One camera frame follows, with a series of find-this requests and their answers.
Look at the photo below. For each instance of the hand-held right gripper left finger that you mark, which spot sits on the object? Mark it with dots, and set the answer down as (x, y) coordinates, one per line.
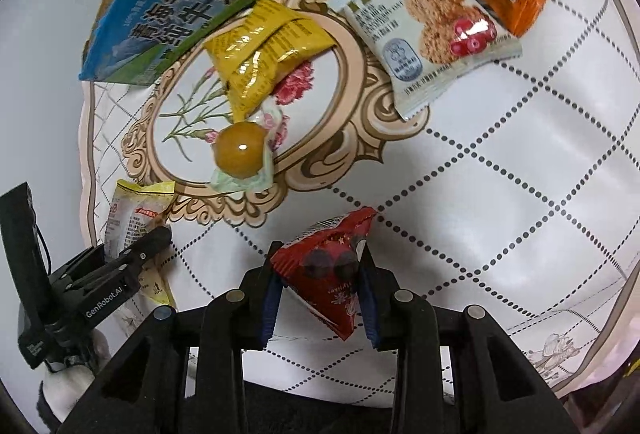
(270, 306)

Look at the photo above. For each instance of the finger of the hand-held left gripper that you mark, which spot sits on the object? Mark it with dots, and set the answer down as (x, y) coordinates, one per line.
(150, 244)

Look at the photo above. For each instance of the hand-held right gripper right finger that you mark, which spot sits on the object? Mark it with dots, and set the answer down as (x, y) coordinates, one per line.
(371, 314)

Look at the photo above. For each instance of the clear packet with yellow edge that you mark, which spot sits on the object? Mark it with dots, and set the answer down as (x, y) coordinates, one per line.
(127, 219)

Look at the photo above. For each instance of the red triangular snack packet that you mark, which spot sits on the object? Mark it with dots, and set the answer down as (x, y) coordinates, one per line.
(325, 264)

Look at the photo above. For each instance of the person's left forearm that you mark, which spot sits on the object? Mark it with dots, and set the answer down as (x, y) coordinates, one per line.
(65, 389)

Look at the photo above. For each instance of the grey fuzzy clothing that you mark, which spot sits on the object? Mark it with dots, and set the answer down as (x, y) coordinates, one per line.
(310, 414)

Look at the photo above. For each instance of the white diamond-pattern floral quilt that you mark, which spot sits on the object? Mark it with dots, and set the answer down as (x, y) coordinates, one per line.
(500, 214)

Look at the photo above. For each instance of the yellow crinkled snack packet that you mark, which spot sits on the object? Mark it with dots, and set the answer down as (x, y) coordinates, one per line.
(260, 54)

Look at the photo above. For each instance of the white cookie packet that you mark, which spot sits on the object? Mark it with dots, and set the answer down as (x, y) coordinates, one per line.
(400, 54)

